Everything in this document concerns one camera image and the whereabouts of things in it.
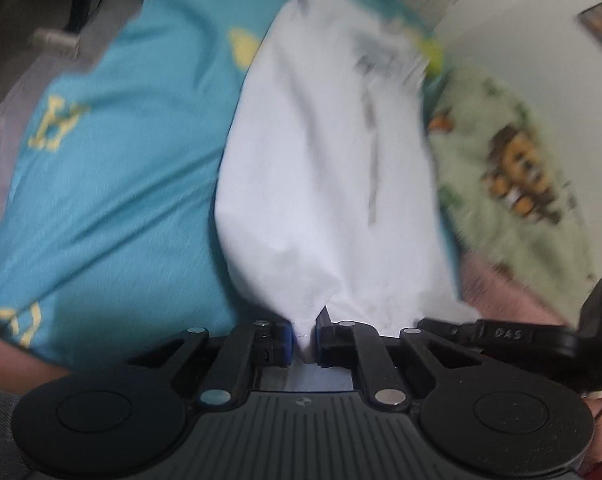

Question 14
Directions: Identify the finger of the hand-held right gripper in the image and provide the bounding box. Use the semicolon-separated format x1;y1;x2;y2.
416;317;583;357

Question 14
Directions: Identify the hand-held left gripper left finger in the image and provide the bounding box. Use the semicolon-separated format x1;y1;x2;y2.
126;320;295;408

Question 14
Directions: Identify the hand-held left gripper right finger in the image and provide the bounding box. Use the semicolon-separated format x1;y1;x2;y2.
315;305;483;408

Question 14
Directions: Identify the white t-shirt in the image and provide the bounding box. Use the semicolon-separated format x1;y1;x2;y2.
215;0;482;393

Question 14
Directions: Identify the green printed blanket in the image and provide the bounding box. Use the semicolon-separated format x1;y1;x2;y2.
423;65;602;331

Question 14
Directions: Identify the teal printed bed sheet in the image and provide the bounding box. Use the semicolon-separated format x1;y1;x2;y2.
0;0;462;371

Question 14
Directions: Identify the person's leg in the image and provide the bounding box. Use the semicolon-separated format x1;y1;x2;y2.
0;317;69;396

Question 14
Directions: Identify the green plush toy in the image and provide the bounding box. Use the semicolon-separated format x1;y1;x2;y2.
415;35;447;80

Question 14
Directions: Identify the white power strip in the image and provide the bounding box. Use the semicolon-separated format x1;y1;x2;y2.
31;27;82;52

